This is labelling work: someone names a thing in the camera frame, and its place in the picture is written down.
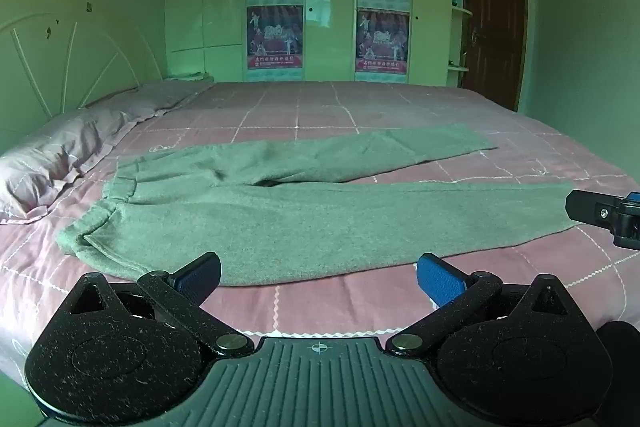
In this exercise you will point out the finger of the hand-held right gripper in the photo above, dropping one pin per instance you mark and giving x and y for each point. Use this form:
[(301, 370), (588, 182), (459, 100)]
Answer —
[(590, 209)]

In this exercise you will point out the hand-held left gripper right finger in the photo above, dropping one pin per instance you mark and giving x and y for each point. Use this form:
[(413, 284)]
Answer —
[(440, 279)]

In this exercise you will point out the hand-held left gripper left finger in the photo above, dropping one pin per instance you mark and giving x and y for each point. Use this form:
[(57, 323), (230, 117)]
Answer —
[(199, 276)]

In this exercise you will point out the grey-green pants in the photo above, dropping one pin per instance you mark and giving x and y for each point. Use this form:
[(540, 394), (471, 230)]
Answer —
[(280, 227)]

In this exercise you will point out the bed with pink checked sheet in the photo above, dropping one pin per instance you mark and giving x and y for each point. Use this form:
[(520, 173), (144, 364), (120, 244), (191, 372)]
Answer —
[(380, 112)]

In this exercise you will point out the large pink pillow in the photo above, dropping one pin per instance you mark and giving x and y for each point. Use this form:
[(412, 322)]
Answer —
[(65, 152)]

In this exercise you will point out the brown wooden door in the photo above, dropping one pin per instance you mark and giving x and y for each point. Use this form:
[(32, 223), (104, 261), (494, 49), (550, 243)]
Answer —
[(495, 22)]

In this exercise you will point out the cream corner shelf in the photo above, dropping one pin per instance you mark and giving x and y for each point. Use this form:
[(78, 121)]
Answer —
[(462, 12)]

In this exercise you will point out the cream headboard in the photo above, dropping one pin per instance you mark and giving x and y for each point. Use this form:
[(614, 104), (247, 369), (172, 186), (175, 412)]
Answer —
[(60, 52)]

